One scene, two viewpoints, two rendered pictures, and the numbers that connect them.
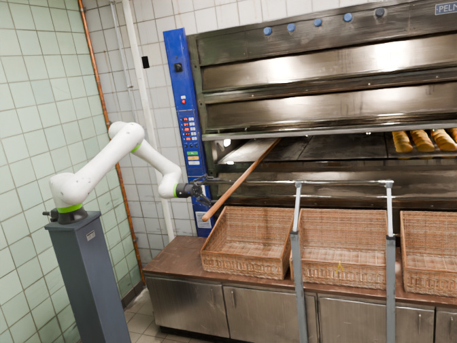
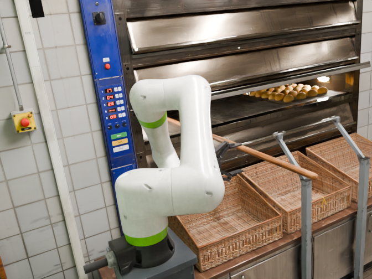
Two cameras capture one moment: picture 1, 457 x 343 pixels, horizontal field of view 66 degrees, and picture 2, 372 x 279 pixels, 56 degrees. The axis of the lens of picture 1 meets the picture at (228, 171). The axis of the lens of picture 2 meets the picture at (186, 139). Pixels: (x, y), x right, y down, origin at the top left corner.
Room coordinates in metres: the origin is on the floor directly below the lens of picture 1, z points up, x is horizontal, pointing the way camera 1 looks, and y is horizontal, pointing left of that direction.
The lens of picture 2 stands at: (1.09, 1.42, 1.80)
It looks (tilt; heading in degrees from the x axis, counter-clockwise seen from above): 17 degrees down; 311
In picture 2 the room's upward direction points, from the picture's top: 6 degrees counter-clockwise
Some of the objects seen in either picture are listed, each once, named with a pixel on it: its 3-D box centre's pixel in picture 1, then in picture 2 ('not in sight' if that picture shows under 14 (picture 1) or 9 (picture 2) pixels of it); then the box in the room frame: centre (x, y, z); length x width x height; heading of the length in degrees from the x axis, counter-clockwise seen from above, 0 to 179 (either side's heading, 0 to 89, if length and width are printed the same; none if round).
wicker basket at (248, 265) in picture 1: (250, 239); (220, 215); (2.20, -0.09, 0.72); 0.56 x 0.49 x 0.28; 66
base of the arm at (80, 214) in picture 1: (63, 213); (129, 249); (1.79, 0.90, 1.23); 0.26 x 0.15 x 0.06; 67
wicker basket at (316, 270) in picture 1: (340, 244); (293, 187); (1.97, -0.63, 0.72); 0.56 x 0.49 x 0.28; 67
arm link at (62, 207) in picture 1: (66, 191); (146, 203); (1.76, 0.85, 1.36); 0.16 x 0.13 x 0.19; 38
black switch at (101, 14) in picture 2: (176, 64); (99, 13); (2.58, 0.26, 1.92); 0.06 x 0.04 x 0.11; 67
